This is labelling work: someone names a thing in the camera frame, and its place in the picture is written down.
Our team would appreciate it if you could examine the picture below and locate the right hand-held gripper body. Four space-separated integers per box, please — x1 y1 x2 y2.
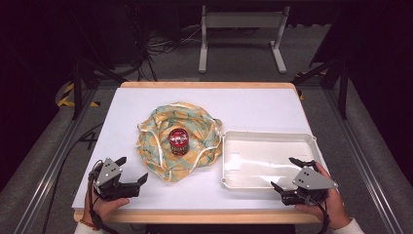
281 166 339 207

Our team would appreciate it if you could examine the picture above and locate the red metal can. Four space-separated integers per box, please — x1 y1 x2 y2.
167 128 191 157

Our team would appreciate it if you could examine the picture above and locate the white metal stand frame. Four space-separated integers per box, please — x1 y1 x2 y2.
198 4 291 75

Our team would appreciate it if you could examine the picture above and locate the patterned cloth drawstring bag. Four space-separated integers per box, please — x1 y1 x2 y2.
134 101 224 183

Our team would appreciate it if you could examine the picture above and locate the black floor cable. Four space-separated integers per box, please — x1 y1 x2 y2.
40 122 105 234

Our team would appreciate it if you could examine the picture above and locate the bundle of floor cables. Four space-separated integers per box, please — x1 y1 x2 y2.
128 23 204 82

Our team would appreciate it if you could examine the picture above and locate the white plastic tray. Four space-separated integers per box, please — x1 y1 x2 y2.
220 130 326 191

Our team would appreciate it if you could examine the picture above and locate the person's right hand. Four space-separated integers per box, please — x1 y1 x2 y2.
294 161 353 230

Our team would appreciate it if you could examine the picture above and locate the white table cover sheet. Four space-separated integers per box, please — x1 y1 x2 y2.
71 87 329 211

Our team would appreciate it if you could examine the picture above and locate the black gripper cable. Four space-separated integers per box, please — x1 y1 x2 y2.
87 159 121 234
305 194 331 234

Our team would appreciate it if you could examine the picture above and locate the person's left hand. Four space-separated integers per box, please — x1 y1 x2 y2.
82 186 131 228

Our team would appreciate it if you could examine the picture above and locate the aluminium floor rail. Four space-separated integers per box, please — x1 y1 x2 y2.
324 87 405 234
12 87 98 234

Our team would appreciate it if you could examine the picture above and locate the yellow black hazard tape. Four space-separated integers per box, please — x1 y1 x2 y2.
56 82 101 108

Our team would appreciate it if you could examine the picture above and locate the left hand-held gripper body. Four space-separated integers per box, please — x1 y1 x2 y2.
92 157 141 201

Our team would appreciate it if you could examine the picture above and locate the black tripod stand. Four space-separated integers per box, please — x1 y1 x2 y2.
290 48 352 121
63 48 129 121

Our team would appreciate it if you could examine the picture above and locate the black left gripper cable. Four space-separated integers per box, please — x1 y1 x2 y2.
87 159 121 234

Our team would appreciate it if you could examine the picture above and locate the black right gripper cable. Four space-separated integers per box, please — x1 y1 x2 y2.
305 194 331 234

